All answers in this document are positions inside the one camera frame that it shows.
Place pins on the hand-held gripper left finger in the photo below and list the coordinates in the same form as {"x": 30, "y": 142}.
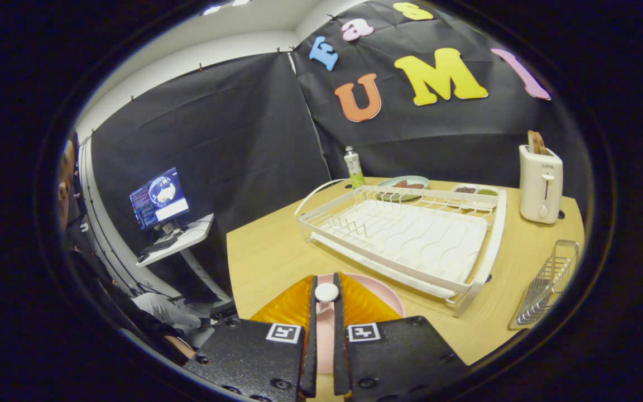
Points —
{"x": 249, "y": 357}

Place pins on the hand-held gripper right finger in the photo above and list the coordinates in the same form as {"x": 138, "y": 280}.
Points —
{"x": 399, "y": 357}

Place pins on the pink plate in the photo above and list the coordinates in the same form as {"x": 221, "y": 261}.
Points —
{"x": 325, "y": 340}

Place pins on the teal plate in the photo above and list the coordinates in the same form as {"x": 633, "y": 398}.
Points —
{"x": 385, "y": 182}

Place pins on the white side desk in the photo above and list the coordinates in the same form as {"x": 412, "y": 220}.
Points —
{"x": 193, "y": 234}

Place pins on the black keyboard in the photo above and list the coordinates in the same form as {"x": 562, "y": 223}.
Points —
{"x": 157, "y": 248}

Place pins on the person's body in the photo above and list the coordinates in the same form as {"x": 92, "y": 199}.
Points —
{"x": 109, "y": 296}

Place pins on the brown meat patty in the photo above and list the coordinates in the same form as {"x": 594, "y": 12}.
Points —
{"x": 399, "y": 183}
{"x": 415, "y": 186}

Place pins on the white divided tray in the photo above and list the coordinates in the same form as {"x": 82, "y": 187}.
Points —
{"x": 469, "y": 198}

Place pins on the pile of dark red beans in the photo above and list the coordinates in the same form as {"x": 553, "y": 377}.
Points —
{"x": 465, "y": 190}

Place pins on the computer monitor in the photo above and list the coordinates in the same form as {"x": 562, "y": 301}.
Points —
{"x": 159, "y": 198}

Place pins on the pile of green beans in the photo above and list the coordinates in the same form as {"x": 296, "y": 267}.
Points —
{"x": 488, "y": 192}

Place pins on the clear bottle with green liquid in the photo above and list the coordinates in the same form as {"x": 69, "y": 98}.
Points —
{"x": 354, "y": 164}

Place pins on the white toaster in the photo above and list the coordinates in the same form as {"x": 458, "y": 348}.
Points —
{"x": 540, "y": 190}

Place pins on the black backdrop cloth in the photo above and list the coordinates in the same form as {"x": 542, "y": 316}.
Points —
{"x": 232, "y": 123}

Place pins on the ceiling light panel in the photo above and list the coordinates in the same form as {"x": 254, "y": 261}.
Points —
{"x": 226, "y": 6}

